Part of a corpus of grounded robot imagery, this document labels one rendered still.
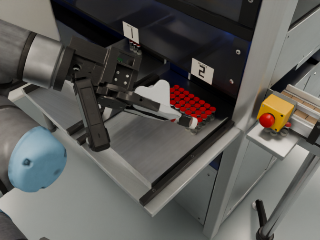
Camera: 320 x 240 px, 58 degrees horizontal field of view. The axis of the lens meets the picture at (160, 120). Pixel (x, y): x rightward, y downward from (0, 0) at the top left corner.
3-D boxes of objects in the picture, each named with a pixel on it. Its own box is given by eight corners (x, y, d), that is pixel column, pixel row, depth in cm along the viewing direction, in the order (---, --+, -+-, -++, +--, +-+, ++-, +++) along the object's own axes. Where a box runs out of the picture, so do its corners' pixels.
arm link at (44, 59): (20, 74, 39) (24, 86, 47) (55, 85, 41) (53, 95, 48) (38, 25, 41) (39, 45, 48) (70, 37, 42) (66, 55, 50)
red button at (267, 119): (263, 117, 83) (266, 107, 81) (275, 125, 82) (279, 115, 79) (255, 124, 82) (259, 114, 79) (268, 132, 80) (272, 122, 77)
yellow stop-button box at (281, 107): (268, 107, 89) (275, 89, 83) (289, 119, 85) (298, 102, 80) (254, 120, 85) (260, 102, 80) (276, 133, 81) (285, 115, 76)
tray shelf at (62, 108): (120, 43, 132) (120, 40, 131) (253, 122, 98) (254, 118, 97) (22, 92, 108) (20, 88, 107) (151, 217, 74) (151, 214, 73)
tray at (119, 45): (127, 44, 128) (126, 36, 126) (170, 68, 116) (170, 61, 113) (60, 77, 112) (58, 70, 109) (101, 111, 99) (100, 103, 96)
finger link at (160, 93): (193, 87, 49) (142, 69, 47) (185, 120, 48) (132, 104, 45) (186, 91, 52) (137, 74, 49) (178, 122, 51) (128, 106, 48)
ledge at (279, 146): (267, 115, 100) (269, 112, 99) (303, 135, 94) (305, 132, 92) (245, 137, 93) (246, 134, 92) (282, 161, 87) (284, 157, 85)
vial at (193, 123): (190, 129, 54) (170, 123, 52) (193, 118, 54) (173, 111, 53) (196, 129, 52) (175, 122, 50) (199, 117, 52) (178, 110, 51)
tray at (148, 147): (168, 88, 107) (168, 81, 105) (226, 124, 95) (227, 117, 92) (93, 138, 90) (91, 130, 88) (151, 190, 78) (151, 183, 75)
